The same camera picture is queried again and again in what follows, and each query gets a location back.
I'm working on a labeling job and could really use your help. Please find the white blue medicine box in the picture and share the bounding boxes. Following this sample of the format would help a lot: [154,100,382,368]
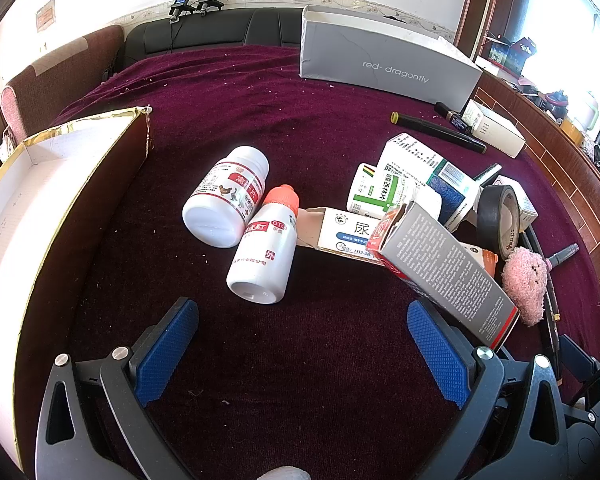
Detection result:
[296,206,396,266]

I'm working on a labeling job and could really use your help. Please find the plain black marker yellow caps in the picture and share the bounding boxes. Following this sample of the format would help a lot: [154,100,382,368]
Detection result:
[522,224,561,321]

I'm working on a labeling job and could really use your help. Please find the wooden cabinet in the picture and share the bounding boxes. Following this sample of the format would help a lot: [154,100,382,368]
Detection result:
[472,72,600,292]

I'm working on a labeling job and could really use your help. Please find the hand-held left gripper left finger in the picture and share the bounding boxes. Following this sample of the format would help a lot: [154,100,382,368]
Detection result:
[34,296,201,480]

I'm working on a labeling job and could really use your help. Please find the grey red carton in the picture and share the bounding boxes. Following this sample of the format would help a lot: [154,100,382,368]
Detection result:
[367,201,521,351]

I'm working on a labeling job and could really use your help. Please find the grey shoe box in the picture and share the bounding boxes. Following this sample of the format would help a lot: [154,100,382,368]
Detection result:
[299,5,484,114]

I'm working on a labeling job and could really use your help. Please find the black tape roll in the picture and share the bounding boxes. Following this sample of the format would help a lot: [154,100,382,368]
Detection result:
[476,184,522,261]

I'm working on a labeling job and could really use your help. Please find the small wall plaque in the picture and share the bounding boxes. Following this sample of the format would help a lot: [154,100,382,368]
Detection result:
[35,3,56,32]

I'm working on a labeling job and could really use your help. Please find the white bottle red label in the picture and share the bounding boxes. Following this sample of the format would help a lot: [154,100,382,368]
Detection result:
[182,146,271,248]

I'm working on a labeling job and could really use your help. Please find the pink fluffy puff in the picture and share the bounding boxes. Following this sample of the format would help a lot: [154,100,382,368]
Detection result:
[502,246,551,327]

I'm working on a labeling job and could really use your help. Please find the cream cardboard box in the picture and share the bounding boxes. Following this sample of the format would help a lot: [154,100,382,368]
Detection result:
[462,99,527,160]

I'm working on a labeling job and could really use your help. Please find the white jug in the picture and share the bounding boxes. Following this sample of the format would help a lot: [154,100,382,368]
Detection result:
[574,92,600,131]

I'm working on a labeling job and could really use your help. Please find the brown armchair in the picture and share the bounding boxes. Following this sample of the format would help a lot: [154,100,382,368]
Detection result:
[0,25,126,147]

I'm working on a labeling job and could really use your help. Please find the small white cube box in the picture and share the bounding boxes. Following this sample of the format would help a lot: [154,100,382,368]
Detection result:
[494,175,539,231]

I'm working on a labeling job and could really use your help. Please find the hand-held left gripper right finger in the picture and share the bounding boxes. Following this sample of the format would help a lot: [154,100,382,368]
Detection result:
[406,300,583,480]

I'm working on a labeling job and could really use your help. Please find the black leather sofa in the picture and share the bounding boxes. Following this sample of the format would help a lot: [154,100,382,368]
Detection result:
[124,7,307,69]

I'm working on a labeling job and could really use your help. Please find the green white medicine box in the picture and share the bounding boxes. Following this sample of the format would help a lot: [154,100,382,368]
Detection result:
[346,162,417,217]

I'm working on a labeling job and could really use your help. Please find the white printed medicine box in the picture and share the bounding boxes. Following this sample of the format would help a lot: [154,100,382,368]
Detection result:
[377,132,450,188]

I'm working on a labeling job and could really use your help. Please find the white bottle orange cap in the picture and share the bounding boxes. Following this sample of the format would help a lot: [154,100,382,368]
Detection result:
[226,185,301,305]

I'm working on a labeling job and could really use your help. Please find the gold-edged cardboard box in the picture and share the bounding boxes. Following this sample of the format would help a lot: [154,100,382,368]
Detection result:
[0,106,151,467]

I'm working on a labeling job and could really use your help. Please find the white orange small box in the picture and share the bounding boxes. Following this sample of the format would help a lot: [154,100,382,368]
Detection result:
[459,241,499,279]

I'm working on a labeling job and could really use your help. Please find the white barcode box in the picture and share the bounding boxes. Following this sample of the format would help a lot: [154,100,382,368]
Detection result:
[426,159,483,233]

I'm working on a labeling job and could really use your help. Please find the black marker pink caps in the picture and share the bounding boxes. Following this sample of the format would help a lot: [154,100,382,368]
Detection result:
[545,243,580,267]

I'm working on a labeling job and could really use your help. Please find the dark printed box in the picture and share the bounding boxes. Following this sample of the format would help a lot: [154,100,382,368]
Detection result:
[510,36,539,59]

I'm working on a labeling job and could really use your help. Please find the small black device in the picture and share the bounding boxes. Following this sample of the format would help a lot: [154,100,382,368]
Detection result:
[434,101,474,134]

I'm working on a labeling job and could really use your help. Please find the white-lettered black marker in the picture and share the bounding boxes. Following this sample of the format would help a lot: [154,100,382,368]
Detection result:
[545,310,564,389]

